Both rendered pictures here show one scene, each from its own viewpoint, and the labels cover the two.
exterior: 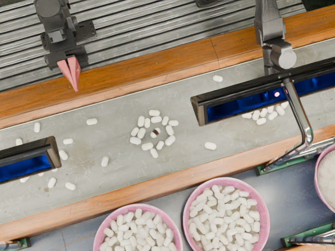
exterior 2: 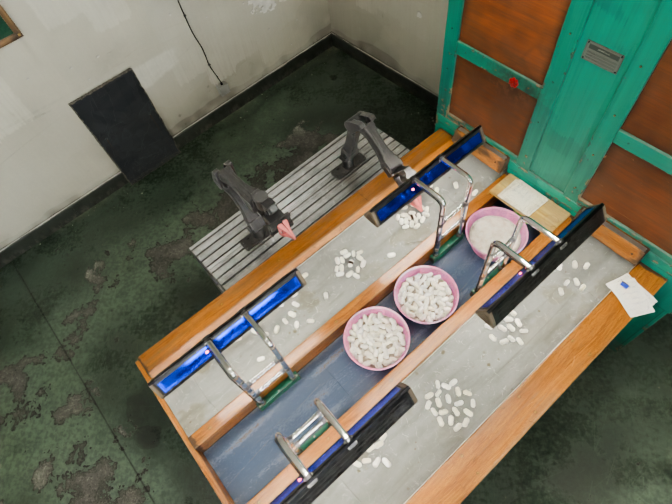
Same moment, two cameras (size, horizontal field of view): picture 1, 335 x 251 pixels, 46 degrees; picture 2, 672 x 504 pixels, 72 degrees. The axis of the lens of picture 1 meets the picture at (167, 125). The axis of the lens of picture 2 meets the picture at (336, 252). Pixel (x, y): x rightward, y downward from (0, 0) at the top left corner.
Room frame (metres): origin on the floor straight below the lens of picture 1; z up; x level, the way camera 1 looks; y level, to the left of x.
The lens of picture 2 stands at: (-0.66, 0.21, 2.54)
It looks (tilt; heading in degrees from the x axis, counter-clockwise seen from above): 59 degrees down; 353
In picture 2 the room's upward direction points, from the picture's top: 12 degrees counter-clockwise
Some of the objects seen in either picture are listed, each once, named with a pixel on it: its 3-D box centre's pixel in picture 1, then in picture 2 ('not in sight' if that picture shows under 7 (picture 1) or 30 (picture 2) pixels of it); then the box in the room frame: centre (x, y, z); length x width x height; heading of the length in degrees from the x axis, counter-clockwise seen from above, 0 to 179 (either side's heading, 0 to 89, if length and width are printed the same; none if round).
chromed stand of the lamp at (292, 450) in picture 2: not in sight; (322, 448); (-0.39, 0.35, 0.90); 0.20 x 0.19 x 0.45; 113
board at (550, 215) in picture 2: not in sight; (528, 202); (0.34, -0.82, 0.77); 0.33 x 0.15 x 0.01; 23
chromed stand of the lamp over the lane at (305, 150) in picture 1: (296, 124); (437, 210); (0.36, -0.38, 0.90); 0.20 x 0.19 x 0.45; 113
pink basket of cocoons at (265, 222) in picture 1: (224, 221); (425, 298); (0.07, -0.21, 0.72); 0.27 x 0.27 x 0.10
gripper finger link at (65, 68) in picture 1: (76, 72); (290, 229); (0.37, 0.24, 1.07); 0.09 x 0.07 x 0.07; 25
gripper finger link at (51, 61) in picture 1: (67, 75); (285, 233); (0.36, 0.26, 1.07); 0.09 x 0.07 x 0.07; 25
